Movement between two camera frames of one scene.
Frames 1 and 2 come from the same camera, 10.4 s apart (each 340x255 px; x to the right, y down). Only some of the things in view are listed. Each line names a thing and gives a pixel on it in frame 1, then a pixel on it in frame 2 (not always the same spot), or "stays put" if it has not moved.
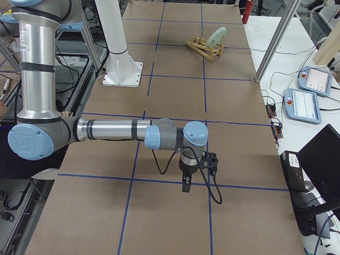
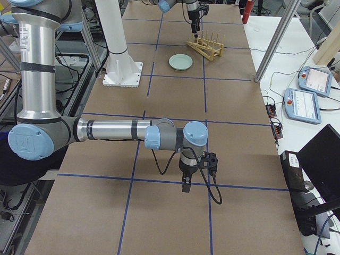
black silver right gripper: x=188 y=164 stays put
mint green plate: x=218 y=36 -> x=180 y=61
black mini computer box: x=293 y=170 stays put
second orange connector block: x=277 y=130 stays put
